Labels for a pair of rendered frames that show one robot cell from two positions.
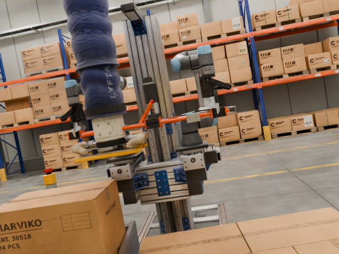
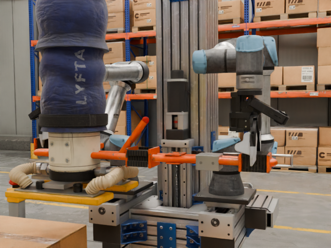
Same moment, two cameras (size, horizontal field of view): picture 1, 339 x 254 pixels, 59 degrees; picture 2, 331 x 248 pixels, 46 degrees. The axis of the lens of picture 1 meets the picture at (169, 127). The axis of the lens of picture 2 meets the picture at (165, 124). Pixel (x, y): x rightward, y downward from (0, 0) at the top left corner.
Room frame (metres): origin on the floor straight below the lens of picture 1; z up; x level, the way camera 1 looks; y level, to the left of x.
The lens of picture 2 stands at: (0.46, -0.28, 1.43)
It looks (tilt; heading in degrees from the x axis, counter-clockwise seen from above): 3 degrees down; 14
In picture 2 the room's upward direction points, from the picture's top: 1 degrees counter-clockwise
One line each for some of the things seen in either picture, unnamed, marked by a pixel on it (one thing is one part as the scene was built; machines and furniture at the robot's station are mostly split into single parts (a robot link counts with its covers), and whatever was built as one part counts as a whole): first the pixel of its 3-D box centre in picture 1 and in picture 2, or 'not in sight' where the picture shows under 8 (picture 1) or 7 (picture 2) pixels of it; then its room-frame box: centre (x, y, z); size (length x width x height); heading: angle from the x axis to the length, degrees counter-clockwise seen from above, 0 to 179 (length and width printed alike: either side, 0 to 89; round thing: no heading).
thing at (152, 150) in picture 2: (153, 123); (143, 156); (1.64, 0.08, 1.25); 0.10 x 0.08 x 0.06; 174
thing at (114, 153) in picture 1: (107, 151); (58, 190); (1.57, 0.34, 1.15); 0.34 x 0.10 x 0.05; 84
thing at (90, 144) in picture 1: (111, 142); (75, 172); (1.67, 0.33, 1.19); 0.34 x 0.25 x 0.06; 84
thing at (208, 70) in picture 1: (207, 71); (248, 83); (1.60, -0.25, 1.48); 0.08 x 0.08 x 0.05
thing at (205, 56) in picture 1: (205, 56); (249, 55); (1.61, -0.25, 1.55); 0.09 x 0.08 x 0.11; 178
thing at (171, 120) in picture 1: (148, 123); (142, 151); (1.76, 0.12, 1.25); 0.93 x 0.30 x 0.04; 84
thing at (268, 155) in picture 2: (218, 112); (255, 161); (1.59, -0.27, 1.25); 0.08 x 0.07 x 0.05; 84
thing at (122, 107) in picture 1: (106, 110); (74, 119); (1.67, 0.33, 1.37); 0.23 x 0.23 x 0.04
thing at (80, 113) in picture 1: (76, 113); not in sight; (1.95, 0.57, 1.39); 0.09 x 0.08 x 0.12; 84
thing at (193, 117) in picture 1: (193, 117); (209, 161); (1.61, -0.13, 1.25); 0.07 x 0.07 x 0.04; 84
